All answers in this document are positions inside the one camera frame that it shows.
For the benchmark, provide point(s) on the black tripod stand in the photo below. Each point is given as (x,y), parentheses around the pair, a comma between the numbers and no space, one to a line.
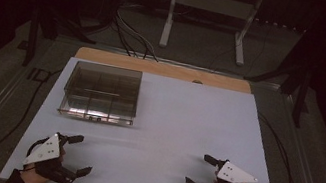
(33,34)
(300,95)

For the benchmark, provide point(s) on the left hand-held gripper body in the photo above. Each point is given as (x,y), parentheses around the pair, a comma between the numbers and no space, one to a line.
(45,150)

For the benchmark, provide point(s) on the person's left hand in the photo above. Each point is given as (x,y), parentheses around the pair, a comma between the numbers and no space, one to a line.
(31,179)

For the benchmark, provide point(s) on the white metal stand frame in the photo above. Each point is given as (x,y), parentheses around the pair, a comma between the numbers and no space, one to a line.
(213,4)

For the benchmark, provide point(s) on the wooden board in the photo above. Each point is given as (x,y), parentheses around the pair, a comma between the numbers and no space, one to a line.
(161,69)

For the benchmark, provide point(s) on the clear smoky plastic compartment box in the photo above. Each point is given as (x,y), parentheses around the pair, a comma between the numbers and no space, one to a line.
(101,94)

